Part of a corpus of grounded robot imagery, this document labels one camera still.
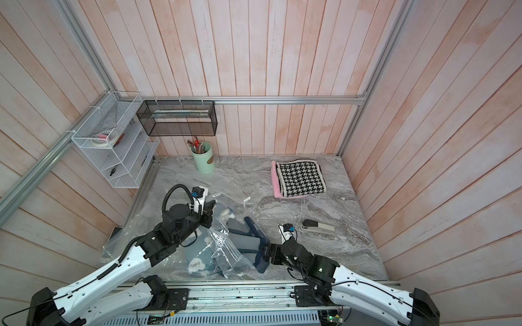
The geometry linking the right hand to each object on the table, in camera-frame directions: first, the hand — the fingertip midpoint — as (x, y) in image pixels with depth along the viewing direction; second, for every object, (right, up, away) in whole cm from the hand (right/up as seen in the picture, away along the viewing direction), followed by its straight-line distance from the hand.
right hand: (266, 247), depth 79 cm
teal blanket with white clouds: (-19, +1, -7) cm, 20 cm away
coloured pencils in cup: (-33, +43, +19) cm, 58 cm away
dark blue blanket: (-7, +3, +2) cm, 8 cm away
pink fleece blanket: (+7, +22, +23) cm, 32 cm away
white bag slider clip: (-8, +19, +2) cm, 20 cm away
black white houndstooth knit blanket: (+18, +28, +22) cm, 40 cm away
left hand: (-20, +18, -3) cm, 27 cm away
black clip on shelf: (-68, +30, +9) cm, 75 cm away
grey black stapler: (+22, +6, +10) cm, 25 cm away
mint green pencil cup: (-31, +39, +24) cm, 55 cm away
